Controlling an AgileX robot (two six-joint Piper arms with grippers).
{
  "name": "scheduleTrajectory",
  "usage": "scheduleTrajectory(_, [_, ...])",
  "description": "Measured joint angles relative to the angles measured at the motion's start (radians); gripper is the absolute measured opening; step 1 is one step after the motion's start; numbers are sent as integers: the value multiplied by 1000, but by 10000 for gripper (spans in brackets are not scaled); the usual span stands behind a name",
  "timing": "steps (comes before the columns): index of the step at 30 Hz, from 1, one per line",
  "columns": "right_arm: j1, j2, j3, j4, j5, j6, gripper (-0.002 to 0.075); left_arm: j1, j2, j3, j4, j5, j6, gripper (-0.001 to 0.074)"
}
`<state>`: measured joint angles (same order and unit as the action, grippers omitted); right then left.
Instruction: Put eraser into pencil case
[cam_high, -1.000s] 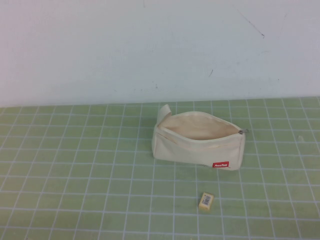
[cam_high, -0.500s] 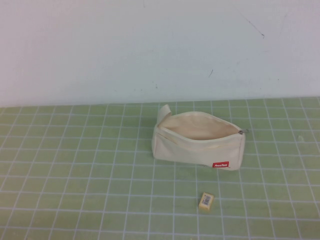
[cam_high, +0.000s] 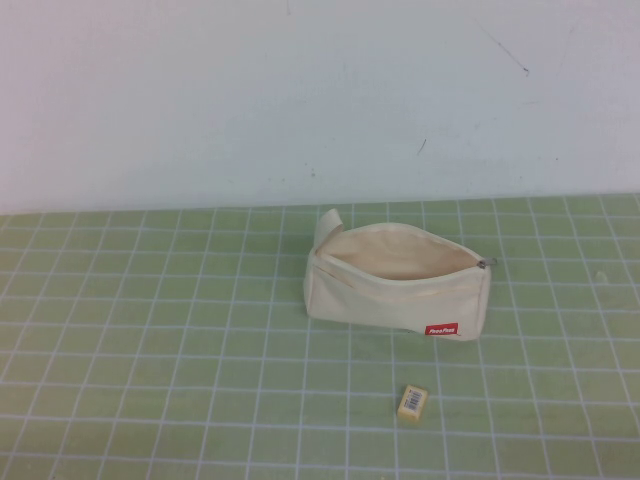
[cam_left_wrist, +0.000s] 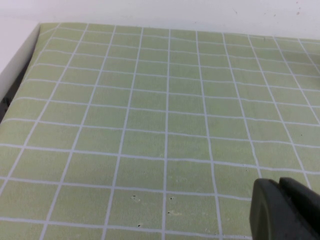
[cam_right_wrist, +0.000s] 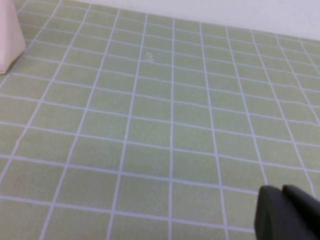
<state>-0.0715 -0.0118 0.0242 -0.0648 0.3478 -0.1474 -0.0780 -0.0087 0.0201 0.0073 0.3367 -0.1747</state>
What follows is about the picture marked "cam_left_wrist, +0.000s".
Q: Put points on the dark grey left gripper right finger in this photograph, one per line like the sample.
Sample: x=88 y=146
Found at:
x=305 y=215

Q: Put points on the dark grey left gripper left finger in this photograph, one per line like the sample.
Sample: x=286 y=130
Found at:
x=267 y=215

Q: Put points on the green white-grid table mat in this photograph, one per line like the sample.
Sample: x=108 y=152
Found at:
x=150 y=125

